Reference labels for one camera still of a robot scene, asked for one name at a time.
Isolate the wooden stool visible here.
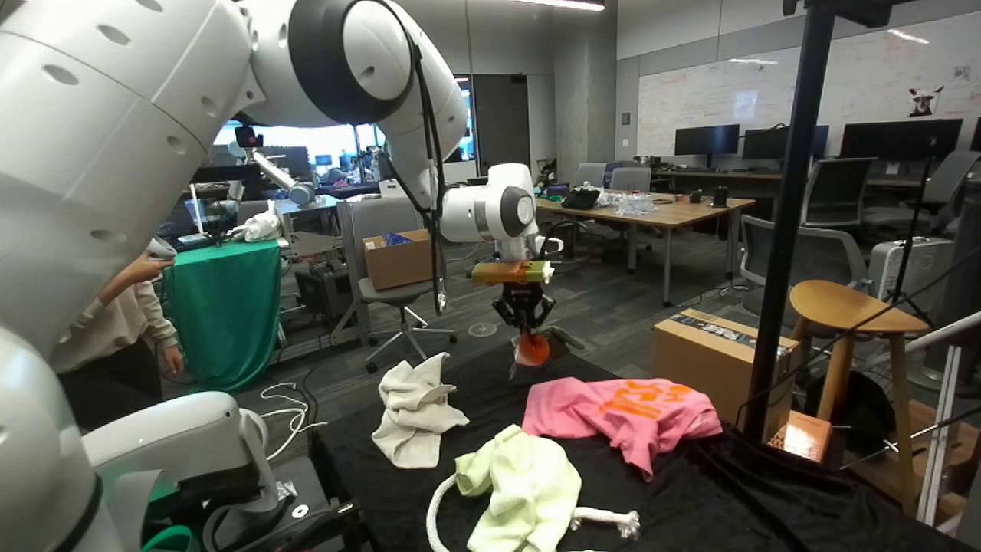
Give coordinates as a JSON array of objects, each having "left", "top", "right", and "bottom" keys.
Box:
[{"left": 788, "top": 275, "right": 933, "bottom": 515}]

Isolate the wooden conference table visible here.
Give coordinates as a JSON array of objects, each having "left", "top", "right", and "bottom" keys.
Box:
[{"left": 540, "top": 194, "right": 751, "bottom": 305}]

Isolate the person in beige sweater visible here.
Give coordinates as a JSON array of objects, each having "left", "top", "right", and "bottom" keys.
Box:
[{"left": 53, "top": 239, "right": 184, "bottom": 429}]

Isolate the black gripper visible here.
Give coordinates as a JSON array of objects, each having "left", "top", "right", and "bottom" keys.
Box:
[{"left": 494, "top": 286, "right": 554, "bottom": 333}]

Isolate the pink shirt orange print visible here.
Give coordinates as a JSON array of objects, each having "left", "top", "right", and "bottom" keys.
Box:
[{"left": 520, "top": 377, "right": 722, "bottom": 478}]

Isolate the black camera stand pole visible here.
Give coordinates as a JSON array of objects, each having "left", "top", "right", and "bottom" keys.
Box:
[{"left": 744, "top": 0, "right": 906, "bottom": 440}]

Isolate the black velvet table cloth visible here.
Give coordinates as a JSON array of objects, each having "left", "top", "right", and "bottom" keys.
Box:
[{"left": 314, "top": 342, "right": 975, "bottom": 552}]

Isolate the white towel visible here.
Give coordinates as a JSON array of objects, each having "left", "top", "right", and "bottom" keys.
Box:
[{"left": 372, "top": 353, "right": 468, "bottom": 469}]

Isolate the orange plush carrot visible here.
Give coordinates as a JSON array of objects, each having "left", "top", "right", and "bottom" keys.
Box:
[{"left": 511, "top": 331, "right": 550, "bottom": 367}]

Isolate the light yellow cloth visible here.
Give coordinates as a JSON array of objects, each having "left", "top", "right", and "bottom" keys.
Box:
[{"left": 454, "top": 426, "right": 582, "bottom": 552}]

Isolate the cardboard box on floor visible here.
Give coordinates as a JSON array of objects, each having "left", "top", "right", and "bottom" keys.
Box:
[{"left": 650, "top": 310, "right": 758, "bottom": 429}]

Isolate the grey office chair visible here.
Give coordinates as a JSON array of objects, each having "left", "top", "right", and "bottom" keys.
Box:
[{"left": 740, "top": 156, "right": 872, "bottom": 286}]

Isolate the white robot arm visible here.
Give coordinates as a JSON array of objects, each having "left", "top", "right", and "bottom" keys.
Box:
[{"left": 0, "top": 0, "right": 535, "bottom": 552}]

